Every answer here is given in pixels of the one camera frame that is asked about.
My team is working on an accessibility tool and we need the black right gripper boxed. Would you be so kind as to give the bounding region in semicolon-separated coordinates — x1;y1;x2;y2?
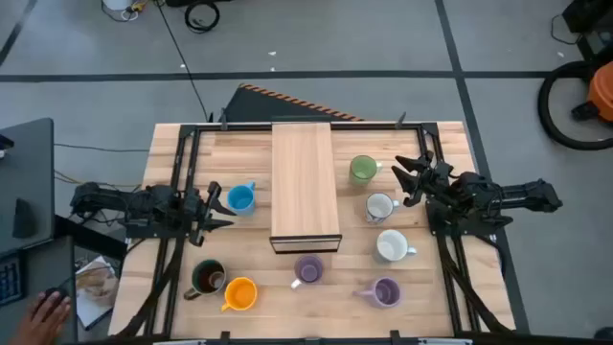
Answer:
391;150;457;208

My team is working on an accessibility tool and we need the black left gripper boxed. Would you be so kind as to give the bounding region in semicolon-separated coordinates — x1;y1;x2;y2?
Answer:
180;181;238;247

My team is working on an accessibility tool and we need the blue mug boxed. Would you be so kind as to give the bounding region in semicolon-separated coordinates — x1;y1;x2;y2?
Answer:
226;180;257;217

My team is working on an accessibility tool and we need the gray mug white inside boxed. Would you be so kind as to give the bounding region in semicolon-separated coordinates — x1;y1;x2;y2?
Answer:
364;192;401;225

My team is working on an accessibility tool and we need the dark green mug brown inside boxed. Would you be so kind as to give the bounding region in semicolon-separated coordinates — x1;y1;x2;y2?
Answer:
183;259;228;302

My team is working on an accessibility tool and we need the teal mug white inside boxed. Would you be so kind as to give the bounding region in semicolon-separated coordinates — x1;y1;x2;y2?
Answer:
373;228;418;264

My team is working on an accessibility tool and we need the orange mug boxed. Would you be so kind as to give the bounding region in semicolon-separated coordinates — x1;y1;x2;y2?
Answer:
220;276;259;313

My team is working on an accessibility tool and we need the purple and white striped mug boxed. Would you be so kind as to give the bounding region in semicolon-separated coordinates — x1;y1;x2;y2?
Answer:
289;254;326;291

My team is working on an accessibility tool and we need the black ramp orange striped edge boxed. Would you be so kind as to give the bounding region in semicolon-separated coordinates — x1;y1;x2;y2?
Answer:
222;82;366;124

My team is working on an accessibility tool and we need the lavender mug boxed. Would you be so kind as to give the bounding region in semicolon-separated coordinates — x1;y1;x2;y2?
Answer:
352;276;402;310

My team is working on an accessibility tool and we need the black metal bar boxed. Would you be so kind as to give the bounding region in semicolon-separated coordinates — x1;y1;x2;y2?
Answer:
54;214;129;263

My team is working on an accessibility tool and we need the paper booklet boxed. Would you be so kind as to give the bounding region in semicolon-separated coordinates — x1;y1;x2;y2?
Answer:
75;255;121;332

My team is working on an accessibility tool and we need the dark gray desk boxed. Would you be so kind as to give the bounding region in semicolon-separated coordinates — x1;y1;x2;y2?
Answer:
0;117;57;258
0;235;79;345

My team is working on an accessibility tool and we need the black wedge shaped object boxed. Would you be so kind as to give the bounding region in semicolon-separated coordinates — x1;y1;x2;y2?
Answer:
11;196;38;240

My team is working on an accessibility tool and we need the person's hand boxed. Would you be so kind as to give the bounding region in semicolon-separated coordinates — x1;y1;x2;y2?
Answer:
9;290;73;345

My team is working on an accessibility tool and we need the orange vacuum cleaner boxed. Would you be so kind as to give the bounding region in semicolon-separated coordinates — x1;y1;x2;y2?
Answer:
586;60;613;124

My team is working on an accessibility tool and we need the black keyboard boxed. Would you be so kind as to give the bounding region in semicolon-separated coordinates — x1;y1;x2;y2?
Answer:
0;253;25;308

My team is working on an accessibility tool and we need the black equipment case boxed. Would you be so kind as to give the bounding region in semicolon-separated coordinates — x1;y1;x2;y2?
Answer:
560;0;613;61

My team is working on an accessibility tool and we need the black metal table frame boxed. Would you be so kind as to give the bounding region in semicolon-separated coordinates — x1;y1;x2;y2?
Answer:
114;110;518;345

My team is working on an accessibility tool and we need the thin black cable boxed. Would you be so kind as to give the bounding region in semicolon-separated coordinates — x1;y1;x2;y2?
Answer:
54;142;151;153
549;12;583;47

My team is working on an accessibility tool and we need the black vacuum hose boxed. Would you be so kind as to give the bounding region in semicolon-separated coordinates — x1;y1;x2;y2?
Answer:
536;60;613;152

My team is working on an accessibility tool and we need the yellow cable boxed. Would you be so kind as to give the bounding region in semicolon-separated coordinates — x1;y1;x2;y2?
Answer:
54;170;97;188

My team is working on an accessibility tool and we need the long black floor cable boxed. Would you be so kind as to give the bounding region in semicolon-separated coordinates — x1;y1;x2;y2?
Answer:
154;0;213;122

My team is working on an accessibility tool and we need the coiled black cable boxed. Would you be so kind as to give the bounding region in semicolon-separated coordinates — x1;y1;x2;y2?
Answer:
184;1;221;35

